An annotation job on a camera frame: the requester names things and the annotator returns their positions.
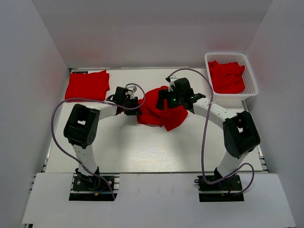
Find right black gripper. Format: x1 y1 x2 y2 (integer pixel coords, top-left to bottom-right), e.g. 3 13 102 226
156 87 184 111

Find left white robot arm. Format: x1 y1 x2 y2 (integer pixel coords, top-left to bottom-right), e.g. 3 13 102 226
64 84 141 190

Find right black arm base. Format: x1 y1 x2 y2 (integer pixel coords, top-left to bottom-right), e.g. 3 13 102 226
194 175 244 202

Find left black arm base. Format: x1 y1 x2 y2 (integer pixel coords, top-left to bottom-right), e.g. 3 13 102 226
69 174 119 202

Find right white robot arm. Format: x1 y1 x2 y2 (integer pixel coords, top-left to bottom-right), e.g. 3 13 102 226
156 77 260 190

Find folded red t shirt stack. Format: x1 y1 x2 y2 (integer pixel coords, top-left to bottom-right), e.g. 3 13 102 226
65 70 110 101

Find red t shirts in basket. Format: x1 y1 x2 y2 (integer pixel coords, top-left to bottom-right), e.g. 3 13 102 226
208 61 245 94

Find white plastic basket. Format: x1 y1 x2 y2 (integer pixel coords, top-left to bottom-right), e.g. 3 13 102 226
205 52 258 101

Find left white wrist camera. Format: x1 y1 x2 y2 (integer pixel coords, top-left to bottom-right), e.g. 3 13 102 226
126 85 137 99

